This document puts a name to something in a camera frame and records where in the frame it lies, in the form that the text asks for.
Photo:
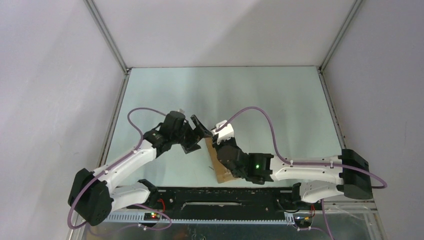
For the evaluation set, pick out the right aluminium frame post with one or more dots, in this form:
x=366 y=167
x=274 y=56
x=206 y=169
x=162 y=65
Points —
x=353 y=11

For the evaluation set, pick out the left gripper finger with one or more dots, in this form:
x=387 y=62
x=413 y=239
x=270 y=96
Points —
x=189 y=148
x=200 y=130

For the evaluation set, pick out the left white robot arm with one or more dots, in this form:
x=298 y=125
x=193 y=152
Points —
x=97 y=193

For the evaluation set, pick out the grey slotted cable duct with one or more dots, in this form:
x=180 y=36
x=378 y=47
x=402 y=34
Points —
x=148 y=217

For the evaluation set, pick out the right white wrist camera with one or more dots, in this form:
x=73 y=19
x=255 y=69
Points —
x=222 y=132

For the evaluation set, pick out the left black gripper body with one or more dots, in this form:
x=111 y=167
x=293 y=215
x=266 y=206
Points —
x=187 y=135

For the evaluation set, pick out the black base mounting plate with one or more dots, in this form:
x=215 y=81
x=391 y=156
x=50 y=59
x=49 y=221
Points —
x=229 y=203

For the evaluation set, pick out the aluminium frame post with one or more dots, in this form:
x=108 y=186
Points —
x=106 y=34
x=353 y=11

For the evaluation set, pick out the left aluminium frame post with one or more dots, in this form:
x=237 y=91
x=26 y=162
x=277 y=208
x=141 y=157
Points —
x=106 y=34

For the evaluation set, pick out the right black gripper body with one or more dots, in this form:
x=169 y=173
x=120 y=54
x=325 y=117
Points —
x=231 y=141

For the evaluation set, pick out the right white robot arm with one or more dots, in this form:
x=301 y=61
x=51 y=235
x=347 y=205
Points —
x=345 y=174

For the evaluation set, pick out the brown cardboard express box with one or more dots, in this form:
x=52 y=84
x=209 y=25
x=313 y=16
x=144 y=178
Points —
x=222 y=174

